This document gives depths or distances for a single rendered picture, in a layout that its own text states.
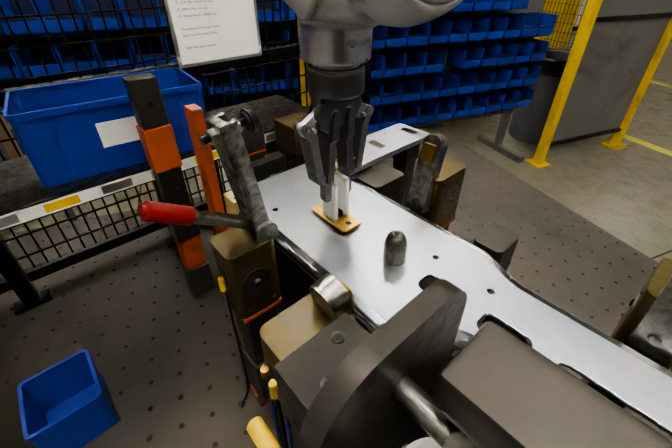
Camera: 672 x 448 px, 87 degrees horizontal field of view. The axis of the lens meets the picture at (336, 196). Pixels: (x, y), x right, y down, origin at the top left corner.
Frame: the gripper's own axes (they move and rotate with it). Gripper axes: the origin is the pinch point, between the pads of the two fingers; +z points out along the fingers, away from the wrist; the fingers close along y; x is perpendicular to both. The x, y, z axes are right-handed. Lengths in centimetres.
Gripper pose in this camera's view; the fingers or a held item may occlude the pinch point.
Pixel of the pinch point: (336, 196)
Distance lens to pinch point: 56.0
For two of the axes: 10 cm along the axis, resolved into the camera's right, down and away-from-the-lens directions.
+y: 7.5, -3.7, 5.5
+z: 0.0, 8.4, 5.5
